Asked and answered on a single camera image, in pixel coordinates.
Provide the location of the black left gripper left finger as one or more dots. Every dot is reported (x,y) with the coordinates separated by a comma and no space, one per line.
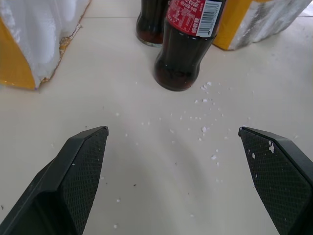
(61,186)

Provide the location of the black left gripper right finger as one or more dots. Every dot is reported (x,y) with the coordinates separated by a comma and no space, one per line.
(276,181)

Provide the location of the cola bottle with red label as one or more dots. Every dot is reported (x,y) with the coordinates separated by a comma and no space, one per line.
(182,49)
(151,24)

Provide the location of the white foam block yellow tape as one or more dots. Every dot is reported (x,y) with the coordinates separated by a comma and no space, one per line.
(29,41)
(254,22)

